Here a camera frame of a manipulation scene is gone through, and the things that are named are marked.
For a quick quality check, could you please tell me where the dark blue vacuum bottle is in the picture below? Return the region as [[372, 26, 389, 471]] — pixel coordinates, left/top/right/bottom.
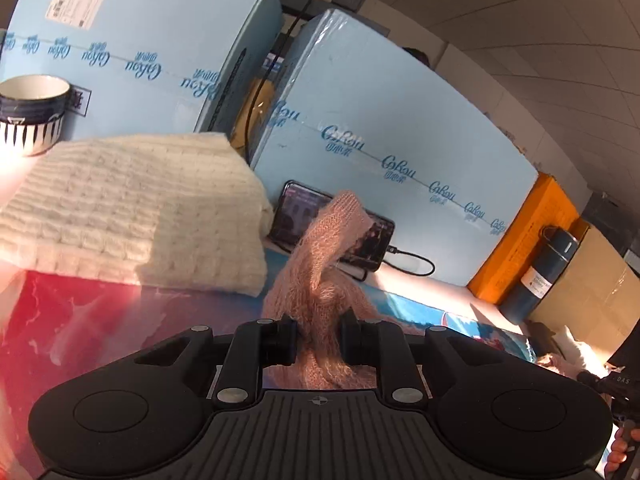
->
[[499, 226, 580, 325]]

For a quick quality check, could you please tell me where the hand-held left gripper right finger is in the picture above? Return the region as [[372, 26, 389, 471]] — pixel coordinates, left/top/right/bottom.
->
[[340, 316, 501, 405]]

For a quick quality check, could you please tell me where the yellow package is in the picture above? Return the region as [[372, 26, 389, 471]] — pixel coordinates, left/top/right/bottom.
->
[[231, 77, 276, 159]]

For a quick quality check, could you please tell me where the person's right hand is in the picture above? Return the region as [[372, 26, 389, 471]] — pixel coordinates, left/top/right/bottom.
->
[[605, 421, 640, 475]]

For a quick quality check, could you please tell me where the black power cable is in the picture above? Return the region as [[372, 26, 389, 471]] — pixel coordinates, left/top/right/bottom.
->
[[234, 0, 376, 161]]

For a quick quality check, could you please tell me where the striped ceramic mug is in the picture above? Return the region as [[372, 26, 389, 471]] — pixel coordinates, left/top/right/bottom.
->
[[0, 75, 74, 157]]

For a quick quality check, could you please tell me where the white folded cloth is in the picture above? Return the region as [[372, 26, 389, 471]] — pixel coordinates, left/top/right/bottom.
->
[[547, 325, 583, 362]]

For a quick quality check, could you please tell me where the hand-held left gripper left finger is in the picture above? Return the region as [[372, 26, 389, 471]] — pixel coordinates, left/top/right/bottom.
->
[[135, 316, 297, 407]]

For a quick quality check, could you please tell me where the printed red blue mat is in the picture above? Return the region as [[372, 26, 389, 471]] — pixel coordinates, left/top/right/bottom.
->
[[0, 247, 540, 480]]

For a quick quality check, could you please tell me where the orange cardboard box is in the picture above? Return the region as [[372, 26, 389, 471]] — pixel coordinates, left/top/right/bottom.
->
[[467, 172, 582, 306]]

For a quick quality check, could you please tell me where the large light blue box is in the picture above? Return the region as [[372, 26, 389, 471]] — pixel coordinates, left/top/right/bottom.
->
[[0, 0, 286, 153]]

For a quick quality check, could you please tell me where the brown cardboard box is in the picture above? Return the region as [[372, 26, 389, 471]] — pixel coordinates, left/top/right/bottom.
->
[[527, 219, 640, 367]]

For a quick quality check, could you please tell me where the black smartphone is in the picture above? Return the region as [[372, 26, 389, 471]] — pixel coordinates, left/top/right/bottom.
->
[[270, 180, 396, 272]]

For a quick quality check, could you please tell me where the pink knit sweater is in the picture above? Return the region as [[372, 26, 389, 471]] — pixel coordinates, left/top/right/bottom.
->
[[262, 191, 382, 391]]

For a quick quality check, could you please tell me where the white knit sweater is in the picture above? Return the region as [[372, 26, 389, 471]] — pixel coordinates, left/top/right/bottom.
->
[[0, 132, 275, 297]]

